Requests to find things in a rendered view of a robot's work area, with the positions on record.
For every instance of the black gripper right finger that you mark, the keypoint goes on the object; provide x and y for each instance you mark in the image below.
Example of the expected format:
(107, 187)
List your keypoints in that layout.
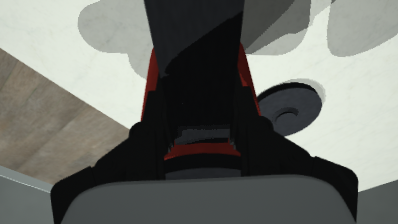
(266, 149)

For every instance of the red kettle with black handle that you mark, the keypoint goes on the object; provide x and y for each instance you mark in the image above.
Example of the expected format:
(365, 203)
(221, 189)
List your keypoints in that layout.
(196, 46)

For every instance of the dark grey round base with center stud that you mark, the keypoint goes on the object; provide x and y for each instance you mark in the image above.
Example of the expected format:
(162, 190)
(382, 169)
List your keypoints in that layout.
(297, 104)

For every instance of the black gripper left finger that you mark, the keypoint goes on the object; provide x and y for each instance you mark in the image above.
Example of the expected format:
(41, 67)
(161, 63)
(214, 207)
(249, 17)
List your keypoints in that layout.
(138, 158)

